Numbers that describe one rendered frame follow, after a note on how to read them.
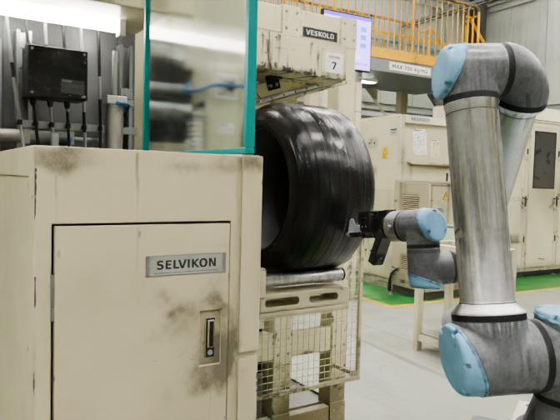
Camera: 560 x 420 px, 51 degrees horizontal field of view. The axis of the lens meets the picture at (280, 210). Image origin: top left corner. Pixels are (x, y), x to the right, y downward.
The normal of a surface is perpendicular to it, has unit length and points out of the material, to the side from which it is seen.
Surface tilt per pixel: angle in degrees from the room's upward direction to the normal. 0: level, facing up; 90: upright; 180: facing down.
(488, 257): 83
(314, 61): 90
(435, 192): 90
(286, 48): 90
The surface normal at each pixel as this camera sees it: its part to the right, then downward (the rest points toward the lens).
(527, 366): 0.10, -0.01
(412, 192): -0.87, 0.00
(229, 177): 0.54, 0.06
